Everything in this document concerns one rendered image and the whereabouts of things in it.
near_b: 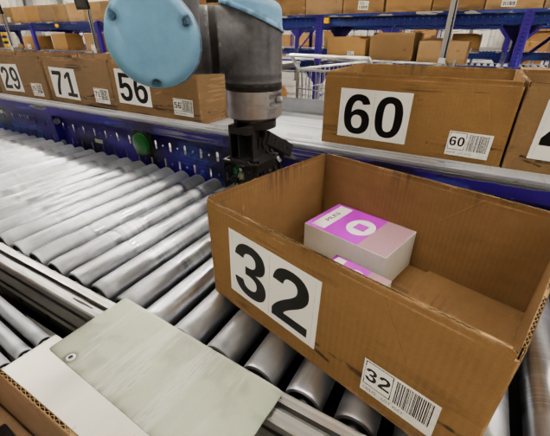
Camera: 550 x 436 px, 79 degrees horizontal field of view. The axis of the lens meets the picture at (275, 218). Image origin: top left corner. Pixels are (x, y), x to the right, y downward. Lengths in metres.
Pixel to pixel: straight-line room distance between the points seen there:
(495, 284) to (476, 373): 0.30
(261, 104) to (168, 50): 0.20
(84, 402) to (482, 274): 0.58
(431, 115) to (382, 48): 4.44
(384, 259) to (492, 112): 0.39
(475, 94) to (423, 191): 0.26
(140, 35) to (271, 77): 0.22
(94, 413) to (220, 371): 0.14
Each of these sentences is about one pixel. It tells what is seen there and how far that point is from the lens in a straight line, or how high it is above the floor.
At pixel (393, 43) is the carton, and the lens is 5.18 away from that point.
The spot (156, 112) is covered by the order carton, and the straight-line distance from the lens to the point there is 1.22.
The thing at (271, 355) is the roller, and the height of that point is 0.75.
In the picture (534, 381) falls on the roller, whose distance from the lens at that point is 0.57.
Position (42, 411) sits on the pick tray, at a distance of 0.37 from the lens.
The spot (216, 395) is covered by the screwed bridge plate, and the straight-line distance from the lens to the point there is 0.45.
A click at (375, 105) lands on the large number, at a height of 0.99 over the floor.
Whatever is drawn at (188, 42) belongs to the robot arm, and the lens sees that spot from 0.38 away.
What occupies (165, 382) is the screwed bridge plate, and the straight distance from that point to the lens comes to 0.47.
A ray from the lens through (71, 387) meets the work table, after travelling 0.52.
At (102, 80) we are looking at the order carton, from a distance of 1.40.
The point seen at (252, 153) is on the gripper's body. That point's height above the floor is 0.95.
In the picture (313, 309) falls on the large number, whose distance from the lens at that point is 0.41.
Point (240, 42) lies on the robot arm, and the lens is 0.53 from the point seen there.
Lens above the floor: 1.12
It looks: 29 degrees down
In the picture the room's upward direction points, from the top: straight up
